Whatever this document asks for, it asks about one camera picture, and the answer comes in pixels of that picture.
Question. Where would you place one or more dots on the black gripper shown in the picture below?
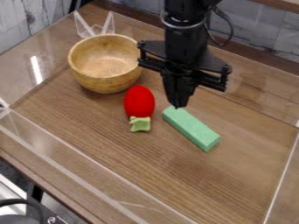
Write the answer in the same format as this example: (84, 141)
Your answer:
(186, 62)

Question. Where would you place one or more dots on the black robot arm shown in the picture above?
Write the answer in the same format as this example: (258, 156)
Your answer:
(187, 14)

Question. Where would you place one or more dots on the red plush fruit green stem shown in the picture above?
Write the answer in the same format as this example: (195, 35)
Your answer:
(139, 106)

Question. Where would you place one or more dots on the wooden bowl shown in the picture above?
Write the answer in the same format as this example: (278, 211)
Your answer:
(103, 62)

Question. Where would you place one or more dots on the clear acrylic tray enclosure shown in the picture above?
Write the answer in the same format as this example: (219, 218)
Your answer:
(67, 138)

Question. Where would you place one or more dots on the green rectangular block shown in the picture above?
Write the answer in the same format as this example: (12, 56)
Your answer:
(191, 127)

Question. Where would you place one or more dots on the black table leg bracket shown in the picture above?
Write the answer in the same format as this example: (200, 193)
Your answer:
(50, 211)

